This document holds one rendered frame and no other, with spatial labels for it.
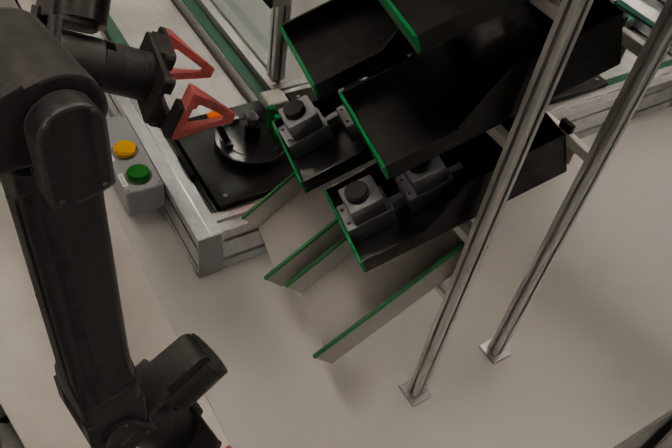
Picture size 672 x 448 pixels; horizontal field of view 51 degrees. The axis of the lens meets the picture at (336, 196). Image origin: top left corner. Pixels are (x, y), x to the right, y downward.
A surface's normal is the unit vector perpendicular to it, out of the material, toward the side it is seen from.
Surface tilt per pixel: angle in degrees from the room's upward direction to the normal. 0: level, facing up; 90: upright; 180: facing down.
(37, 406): 0
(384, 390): 0
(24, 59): 11
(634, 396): 0
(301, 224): 45
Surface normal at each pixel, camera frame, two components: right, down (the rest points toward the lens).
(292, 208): -0.57, -0.37
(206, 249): 0.51, 0.66
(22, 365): 0.13, -0.69
